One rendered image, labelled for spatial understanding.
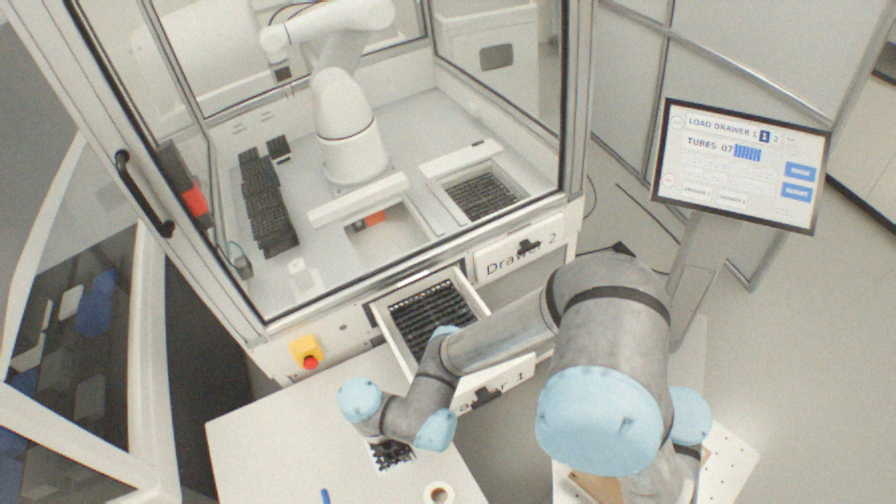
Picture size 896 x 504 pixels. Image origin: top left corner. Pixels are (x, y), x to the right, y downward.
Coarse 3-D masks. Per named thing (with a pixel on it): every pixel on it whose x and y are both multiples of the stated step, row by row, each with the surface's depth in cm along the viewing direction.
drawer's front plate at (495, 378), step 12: (516, 360) 95; (528, 360) 96; (492, 372) 94; (504, 372) 94; (516, 372) 97; (528, 372) 101; (468, 384) 93; (480, 384) 93; (492, 384) 96; (504, 384) 99; (516, 384) 102; (456, 396) 91; (468, 396) 94; (456, 408) 95; (468, 408) 99
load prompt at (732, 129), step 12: (696, 120) 111; (708, 120) 109; (720, 120) 108; (732, 120) 107; (708, 132) 110; (720, 132) 109; (732, 132) 107; (744, 132) 106; (756, 132) 105; (768, 132) 103; (780, 132) 102; (768, 144) 104; (780, 144) 102
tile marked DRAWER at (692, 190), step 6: (684, 180) 114; (684, 186) 114; (690, 186) 114; (696, 186) 113; (702, 186) 112; (708, 186) 112; (684, 192) 115; (690, 192) 114; (696, 192) 113; (702, 192) 113; (708, 192) 112; (690, 198) 114; (696, 198) 113; (702, 198) 113; (708, 198) 112
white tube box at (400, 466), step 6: (366, 444) 98; (372, 450) 99; (372, 456) 96; (372, 462) 95; (378, 462) 97; (402, 462) 94; (408, 462) 94; (378, 468) 94; (390, 468) 94; (396, 468) 93; (402, 468) 95; (408, 468) 96; (378, 474) 93; (384, 474) 93; (390, 474) 95
